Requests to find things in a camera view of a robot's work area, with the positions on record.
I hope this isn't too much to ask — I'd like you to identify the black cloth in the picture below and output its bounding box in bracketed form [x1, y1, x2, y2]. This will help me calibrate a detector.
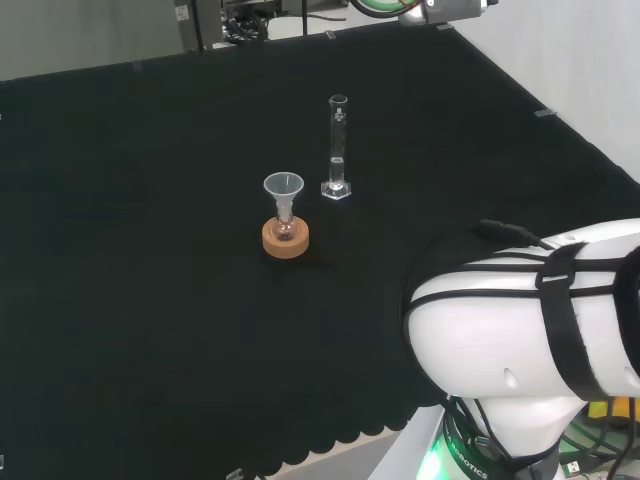
[0, 22, 640, 476]

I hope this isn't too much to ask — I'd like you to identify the black cable bundle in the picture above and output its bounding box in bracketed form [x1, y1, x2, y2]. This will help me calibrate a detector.
[222, 10, 267, 47]

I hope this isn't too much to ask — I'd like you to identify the clear plastic funnel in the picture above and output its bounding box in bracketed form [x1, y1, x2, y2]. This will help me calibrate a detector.
[263, 172, 305, 222]

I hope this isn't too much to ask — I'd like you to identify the small round-bottom glass flask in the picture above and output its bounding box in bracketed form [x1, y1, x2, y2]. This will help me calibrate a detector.
[272, 198, 297, 242]

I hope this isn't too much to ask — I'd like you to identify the cork ring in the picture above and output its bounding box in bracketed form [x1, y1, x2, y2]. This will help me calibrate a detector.
[261, 215, 311, 260]

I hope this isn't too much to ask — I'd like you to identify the clear glass graduated cylinder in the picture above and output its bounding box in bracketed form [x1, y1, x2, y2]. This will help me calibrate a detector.
[320, 94, 354, 202]

